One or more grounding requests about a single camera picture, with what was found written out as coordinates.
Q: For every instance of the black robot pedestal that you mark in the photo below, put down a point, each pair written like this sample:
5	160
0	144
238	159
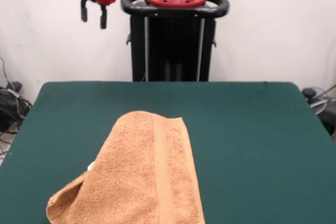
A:
181	51

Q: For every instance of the tan terry towel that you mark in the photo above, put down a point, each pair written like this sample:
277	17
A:
136	176

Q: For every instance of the round black base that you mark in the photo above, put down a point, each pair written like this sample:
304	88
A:
328	119

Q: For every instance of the dark green table cloth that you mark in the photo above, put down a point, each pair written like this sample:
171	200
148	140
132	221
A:
249	155

